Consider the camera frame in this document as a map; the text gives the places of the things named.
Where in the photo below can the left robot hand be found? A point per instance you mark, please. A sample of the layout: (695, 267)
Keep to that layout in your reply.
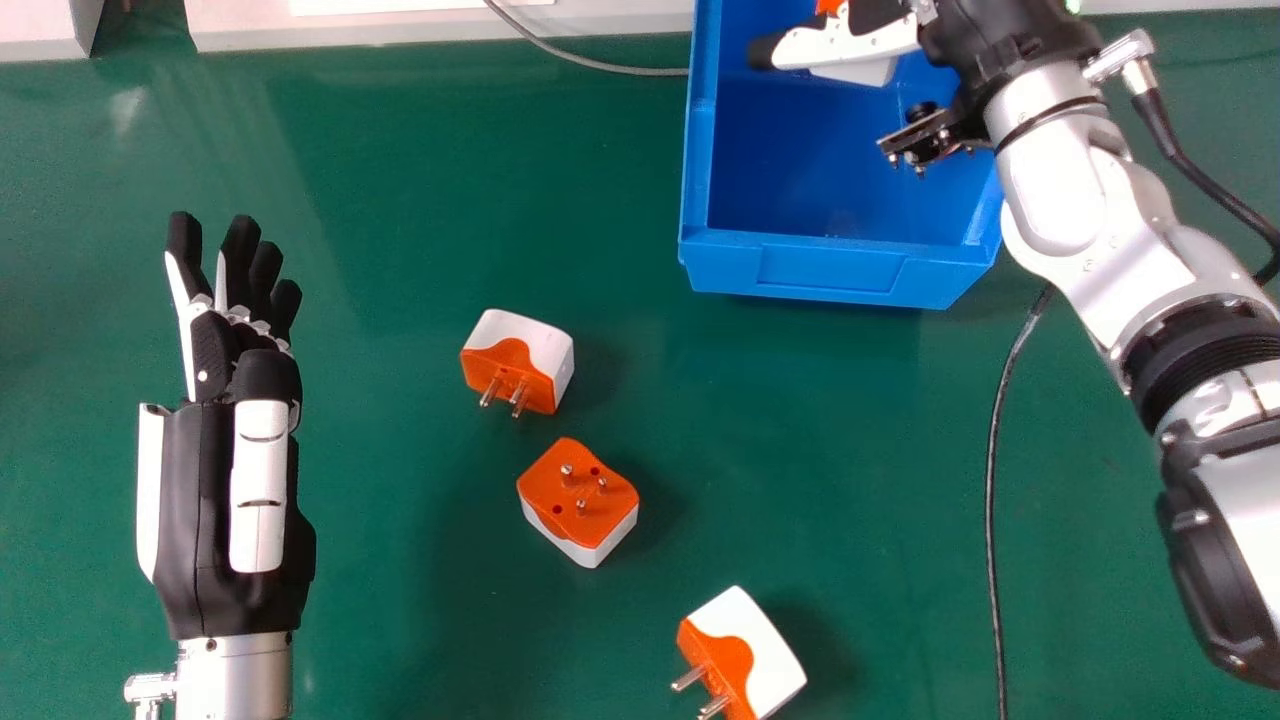
(200, 500)

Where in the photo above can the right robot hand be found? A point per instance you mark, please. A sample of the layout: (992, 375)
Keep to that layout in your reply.
(990, 30)

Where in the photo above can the white-and-orange plug adapter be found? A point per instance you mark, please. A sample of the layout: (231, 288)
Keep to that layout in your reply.
(520, 355)
(580, 500)
(745, 650)
(830, 6)

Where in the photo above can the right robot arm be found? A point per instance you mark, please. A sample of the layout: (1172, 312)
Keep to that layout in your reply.
(1110, 240)

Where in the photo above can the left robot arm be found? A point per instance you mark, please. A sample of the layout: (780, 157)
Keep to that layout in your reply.
(235, 680)

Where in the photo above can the blue plastic bin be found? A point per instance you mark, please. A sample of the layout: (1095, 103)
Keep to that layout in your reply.
(800, 160)

